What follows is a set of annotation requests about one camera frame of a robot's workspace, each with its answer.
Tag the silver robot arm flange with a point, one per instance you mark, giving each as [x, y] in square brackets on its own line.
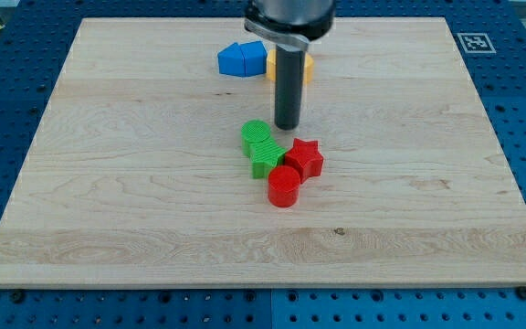
[290, 24]

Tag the green star block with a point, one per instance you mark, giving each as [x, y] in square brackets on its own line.
[264, 157]

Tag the red star block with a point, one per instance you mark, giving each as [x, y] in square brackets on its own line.
[305, 158]

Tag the red cylinder block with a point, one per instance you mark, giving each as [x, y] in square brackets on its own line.
[283, 186]

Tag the green cylinder block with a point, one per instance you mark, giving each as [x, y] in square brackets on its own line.
[254, 131]

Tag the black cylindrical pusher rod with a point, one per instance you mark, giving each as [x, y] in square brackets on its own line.
[290, 63]

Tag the yellow hexagon block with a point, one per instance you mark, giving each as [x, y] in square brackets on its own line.
[271, 67]

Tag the blue pentagon block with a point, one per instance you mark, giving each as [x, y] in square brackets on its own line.
[255, 58]

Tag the blue wedge block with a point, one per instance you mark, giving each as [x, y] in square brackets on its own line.
[231, 61]

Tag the light wooden board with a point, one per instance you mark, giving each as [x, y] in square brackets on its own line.
[136, 178]

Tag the white fiducial marker tag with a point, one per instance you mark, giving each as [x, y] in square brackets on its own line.
[476, 43]

